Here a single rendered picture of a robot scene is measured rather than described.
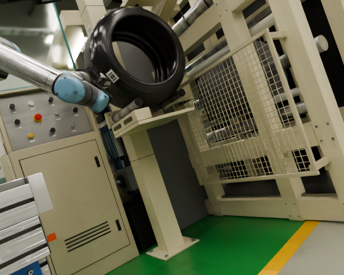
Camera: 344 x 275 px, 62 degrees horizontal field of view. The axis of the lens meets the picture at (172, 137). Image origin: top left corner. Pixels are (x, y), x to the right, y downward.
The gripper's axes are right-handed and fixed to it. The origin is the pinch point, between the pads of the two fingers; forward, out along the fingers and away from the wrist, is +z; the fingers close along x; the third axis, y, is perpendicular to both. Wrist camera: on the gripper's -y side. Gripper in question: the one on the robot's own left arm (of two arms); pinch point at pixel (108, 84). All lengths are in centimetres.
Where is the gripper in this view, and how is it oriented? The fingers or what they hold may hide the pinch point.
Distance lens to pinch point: 134.5
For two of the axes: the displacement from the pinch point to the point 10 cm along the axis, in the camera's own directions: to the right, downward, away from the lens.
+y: -6.4, -7.7, 0.0
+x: -7.3, 6.1, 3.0
